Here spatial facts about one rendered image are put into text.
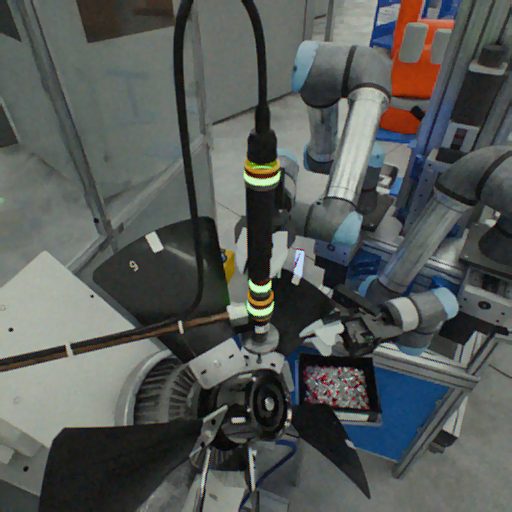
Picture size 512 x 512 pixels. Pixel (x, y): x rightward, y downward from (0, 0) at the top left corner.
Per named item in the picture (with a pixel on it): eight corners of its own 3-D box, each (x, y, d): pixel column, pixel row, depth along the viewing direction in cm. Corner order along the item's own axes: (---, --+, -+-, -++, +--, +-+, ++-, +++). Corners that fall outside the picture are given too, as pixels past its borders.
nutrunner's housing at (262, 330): (252, 358, 70) (250, 114, 39) (247, 341, 73) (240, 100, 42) (272, 353, 71) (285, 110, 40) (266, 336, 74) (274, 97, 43)
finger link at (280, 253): (288, 297, 57) (285, 257, 64) (291, 270, 53) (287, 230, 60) (268, 297, 57) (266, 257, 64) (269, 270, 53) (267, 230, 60)
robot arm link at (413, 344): (400, 319, 103) (411, 293, 96) (432, 351, 96) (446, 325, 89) (377, 330, 101) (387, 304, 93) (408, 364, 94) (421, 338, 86)
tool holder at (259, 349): (235, 363, 67) (233, 329, 60) (226, 331, 72) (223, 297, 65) (283, 350, 69) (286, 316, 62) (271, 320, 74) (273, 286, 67)
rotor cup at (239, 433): (183, 442, 65) (235, 442, 57) (200, 359, 73) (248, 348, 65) (242, 457, 73) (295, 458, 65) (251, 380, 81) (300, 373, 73)
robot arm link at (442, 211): (458, 123, 80) (346, 295, 104) (504, 144, 73) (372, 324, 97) (484, 134, 87) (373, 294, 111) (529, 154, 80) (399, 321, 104)
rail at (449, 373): (195, 315, 135) (192, 301, 129) (200, 307, 137) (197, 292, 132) (470, 393, 114) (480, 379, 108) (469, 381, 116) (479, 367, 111)
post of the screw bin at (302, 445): (291, 486, 165) (308, 396, 110) (291, 478, 167) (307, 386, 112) (298, 487, 165) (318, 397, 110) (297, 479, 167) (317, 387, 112)
